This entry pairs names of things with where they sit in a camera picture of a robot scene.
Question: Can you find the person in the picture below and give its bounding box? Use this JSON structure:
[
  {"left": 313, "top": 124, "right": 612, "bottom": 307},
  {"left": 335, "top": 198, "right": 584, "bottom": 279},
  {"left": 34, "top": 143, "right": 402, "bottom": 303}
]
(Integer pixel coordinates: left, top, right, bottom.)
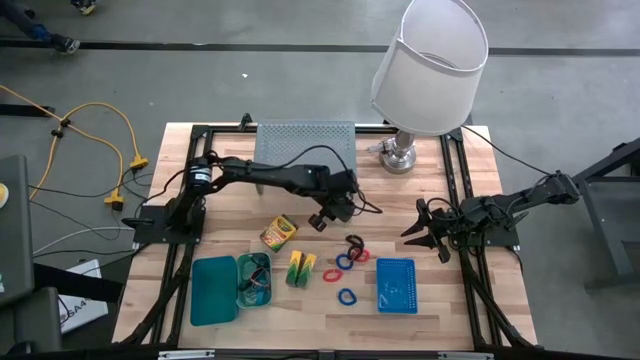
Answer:
[{"left": 0, "top": 0, "right": 99, "bottom": 55}]

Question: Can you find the black floor cable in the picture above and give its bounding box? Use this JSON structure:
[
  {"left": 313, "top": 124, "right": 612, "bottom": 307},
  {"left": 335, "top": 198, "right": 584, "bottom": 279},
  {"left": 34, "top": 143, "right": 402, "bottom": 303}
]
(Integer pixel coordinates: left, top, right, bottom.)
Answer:
[{"left": 27, "top": 167, "right": 154, "bottom": 200}]

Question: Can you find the black coil wrist keychain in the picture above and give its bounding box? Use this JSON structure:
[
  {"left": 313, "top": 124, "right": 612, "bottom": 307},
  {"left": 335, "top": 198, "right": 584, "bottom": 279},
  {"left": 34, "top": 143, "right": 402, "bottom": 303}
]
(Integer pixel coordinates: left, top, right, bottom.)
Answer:
[{"left": 344, "top": 233, "right": 366, "bottom": 262}]

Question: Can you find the black aluminium table frame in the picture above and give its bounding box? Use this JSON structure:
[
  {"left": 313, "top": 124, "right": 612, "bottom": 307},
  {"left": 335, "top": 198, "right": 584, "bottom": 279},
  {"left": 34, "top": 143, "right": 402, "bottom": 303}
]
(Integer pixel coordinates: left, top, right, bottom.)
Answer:
[{"left": 115, "top": 112, "right": 539, "bottom": 360}]

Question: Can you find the black cart bar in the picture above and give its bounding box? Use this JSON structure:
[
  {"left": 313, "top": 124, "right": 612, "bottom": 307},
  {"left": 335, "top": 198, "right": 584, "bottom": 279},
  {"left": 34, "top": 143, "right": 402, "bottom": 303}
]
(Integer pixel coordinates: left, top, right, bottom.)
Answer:
[{"left": 32, "top": 262, "right": 125, "bottom": 304}]

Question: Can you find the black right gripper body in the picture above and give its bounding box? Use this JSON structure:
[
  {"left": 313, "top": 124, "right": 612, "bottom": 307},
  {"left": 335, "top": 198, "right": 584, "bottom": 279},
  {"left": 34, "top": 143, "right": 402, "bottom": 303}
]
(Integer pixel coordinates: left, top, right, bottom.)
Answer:
[{"left": 415, "top": 198, "right": 467, "bottom": 265}]

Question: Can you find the black floor strap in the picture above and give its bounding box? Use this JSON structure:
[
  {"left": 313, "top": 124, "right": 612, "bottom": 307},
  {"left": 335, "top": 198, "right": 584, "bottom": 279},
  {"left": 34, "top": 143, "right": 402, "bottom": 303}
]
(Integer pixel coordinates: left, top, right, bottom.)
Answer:
[{"left": 0, "top": 103, "right": 56, "bottom": 118}]

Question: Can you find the dark teal container lid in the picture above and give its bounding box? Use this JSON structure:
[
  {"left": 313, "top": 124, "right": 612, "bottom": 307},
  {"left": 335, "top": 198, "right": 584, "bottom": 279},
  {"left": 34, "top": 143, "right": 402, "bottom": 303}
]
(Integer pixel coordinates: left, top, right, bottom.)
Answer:
[{"left": 189, "top": 255, "right": 240, "bottom": 328}]

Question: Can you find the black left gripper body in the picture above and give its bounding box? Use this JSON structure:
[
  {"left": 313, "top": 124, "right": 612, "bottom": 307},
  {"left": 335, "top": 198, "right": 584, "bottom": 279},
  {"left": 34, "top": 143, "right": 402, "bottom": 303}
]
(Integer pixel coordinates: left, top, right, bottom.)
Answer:
[{"left": 307, "top": 168, "right": 362, "bottom": 233}]

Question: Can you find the wide blue rubber band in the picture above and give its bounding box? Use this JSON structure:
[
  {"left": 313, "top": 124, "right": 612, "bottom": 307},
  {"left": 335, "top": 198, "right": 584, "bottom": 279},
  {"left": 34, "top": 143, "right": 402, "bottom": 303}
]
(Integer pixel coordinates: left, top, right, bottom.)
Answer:
[{"left": 242, "top": 289, "right": 272, "bottom": 307}]

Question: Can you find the dark grey equipment case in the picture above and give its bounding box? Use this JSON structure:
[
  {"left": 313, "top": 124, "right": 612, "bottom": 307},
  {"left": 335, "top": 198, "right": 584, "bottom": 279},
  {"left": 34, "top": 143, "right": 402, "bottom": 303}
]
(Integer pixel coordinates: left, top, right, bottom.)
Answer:
[{"left": 0, "top": 154, "right": 36, "bottom": 307}]

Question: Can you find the white shade silver table lamp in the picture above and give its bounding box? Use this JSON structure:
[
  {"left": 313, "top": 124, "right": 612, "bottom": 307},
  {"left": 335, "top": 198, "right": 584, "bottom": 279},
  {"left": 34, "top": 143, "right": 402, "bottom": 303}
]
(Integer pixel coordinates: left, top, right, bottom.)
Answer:
[{"left": 368, "top": 0, "right": 490, "bottom": 175}]

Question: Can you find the light teal plastic container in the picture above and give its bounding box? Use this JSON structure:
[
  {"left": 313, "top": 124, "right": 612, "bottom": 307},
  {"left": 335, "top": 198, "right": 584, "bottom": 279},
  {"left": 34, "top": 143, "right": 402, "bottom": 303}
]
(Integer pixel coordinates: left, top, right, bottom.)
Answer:
[{"left": 235, "top": 251, "right": 274, "bottom": 310}]

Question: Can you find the white printed paper sheet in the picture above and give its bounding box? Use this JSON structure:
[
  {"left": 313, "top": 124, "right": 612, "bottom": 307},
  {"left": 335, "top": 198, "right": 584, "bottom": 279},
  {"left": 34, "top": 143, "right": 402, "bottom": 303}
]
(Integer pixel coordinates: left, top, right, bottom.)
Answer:
[{"left": 58, "top": 259, "right": 110, "bottom": 335}]

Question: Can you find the blue perforated plastic basket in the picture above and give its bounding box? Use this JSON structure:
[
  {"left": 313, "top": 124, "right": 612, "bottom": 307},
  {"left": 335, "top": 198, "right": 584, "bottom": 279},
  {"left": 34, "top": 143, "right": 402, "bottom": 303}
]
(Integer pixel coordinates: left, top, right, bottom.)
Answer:
[{"left": 375, "top": 257, "right": 419, "bottom": 316}]

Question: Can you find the yellow extension cord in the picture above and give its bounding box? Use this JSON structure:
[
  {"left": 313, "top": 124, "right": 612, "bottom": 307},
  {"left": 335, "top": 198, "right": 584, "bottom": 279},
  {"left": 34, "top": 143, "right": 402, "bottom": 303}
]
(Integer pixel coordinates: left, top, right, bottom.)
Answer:
[{"left": 0, "top": 83, "right": 150, "bottom": 211}]

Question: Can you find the grey metal stand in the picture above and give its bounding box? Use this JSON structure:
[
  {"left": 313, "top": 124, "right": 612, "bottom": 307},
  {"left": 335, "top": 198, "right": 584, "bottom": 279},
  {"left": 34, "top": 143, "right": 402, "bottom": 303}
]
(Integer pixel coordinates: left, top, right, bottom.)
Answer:
[{"left": 569, "top": 135, "right": 640, "bottom": 291}]

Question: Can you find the grey floor cable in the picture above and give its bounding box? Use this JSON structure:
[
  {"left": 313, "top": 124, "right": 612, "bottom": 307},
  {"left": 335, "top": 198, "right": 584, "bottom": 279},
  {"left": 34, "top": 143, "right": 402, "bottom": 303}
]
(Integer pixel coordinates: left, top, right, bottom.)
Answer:
[{"left": 32, "top": 225, "right": 137, "bottom": 256}]

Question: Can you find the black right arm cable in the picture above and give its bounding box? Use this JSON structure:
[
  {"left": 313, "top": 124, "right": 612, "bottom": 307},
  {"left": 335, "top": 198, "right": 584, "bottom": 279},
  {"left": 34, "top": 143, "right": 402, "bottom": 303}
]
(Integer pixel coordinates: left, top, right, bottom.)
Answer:
[{"left": 459, "top": 125, "right": 551, "bottom": 180}]

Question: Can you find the grey perforated metal shelf riser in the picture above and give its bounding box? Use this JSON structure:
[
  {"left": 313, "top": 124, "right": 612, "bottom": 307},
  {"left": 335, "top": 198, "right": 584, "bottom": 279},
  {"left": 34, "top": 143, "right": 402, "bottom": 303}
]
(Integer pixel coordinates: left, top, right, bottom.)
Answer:
[{"left": 251, "top": 119, "right": 358, "bottom": 197}]

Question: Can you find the dark grey box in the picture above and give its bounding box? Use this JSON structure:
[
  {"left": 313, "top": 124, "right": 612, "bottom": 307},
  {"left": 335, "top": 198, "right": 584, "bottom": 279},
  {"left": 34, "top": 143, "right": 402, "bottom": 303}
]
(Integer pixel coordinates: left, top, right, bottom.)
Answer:
[{"left": 0, "top": 287, "right": 64, "bottom": 354}]

